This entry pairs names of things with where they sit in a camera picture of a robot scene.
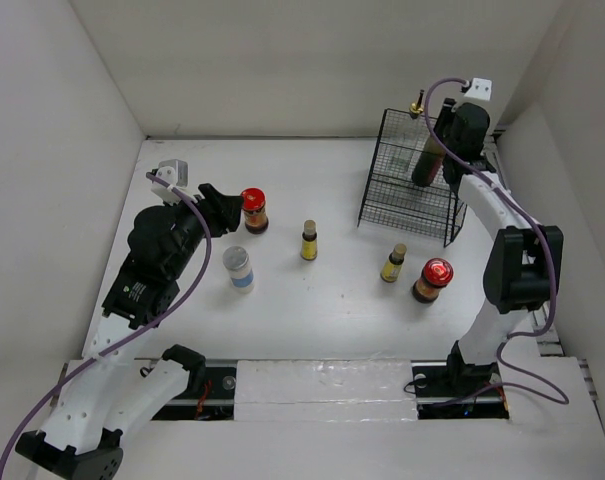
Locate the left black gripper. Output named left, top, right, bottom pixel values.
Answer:
left=164, top=183, right=242, bottom=278

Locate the red lid sauce jar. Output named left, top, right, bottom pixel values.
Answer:
left=411, top=258, right=454, bottom=304
left=241, top=187, right=269, bottom=234

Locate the dark sauce bottle black cap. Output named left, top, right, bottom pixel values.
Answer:
left=411, top=135, right=444, bottom=188

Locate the clear oil bottle gold spout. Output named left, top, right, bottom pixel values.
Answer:
left=385, top=89, right=425, bottom=153

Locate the small yellow bottle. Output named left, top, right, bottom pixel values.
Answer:
left=300, top=219, right=317, bottom=261
left=380, top=243, right=407, bottom=283

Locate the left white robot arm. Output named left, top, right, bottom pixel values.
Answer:
left=14, top=178, right=243, bottom=479

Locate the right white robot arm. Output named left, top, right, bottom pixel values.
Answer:
left=431, top=99, right=564, bottom=396

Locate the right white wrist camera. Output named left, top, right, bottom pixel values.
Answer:
left=461, top=77, right=493, bottom=103

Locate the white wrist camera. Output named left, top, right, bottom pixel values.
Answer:
left=151, top=159, right=188, bottom=205
left=461, top=77, right=493, bottom=103

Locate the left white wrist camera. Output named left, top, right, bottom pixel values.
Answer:
left=151, top=159, right=188, bottom=205

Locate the black wire rack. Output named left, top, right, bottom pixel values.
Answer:
left=358, top=108, right=466, bottom=246

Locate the black mounting rail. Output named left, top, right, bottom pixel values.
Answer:
left=154, top=359, right=509, bottom=423

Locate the aluminium side rail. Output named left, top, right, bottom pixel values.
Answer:
left=484, top=127, right=564, bottom=356

